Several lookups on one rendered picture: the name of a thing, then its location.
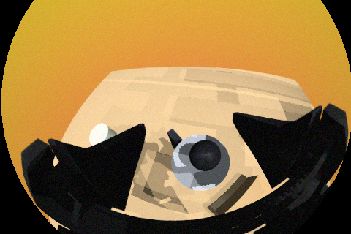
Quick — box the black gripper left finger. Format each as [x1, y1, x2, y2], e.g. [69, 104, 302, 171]
[48, 123, 146, 211]

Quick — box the glass french press with black knob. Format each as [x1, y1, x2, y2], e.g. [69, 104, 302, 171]
[167, 128, 230, 191]

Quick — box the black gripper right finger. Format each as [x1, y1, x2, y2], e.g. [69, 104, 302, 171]
[233, 105, 322, 188]

